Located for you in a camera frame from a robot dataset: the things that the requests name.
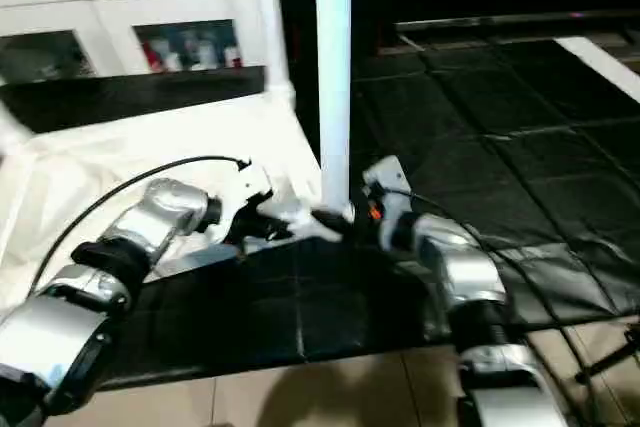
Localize white plastic table top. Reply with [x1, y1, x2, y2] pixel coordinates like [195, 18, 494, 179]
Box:
[0, 85, 357, 318]

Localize black stand with cables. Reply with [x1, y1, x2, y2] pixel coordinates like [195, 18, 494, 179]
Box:
[575, 319, 640, 384]

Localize flat white board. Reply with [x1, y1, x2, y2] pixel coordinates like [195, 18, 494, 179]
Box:
[557, 37, 640, 108]

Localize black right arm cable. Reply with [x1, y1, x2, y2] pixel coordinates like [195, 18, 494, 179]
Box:
[380, 187, 640, 423]

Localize white glass-door cabinet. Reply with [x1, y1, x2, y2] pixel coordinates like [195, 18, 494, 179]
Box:
[0, 0, 269, 84]

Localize long black bar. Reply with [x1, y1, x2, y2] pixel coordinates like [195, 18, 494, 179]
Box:
[395, 11, 640, 38]

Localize black work mat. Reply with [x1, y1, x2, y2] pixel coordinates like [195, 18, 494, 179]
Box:
[0, 32, 640, 390]

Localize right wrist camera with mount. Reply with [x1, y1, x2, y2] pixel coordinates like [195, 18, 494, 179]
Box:
[360, 155, 413, 248]

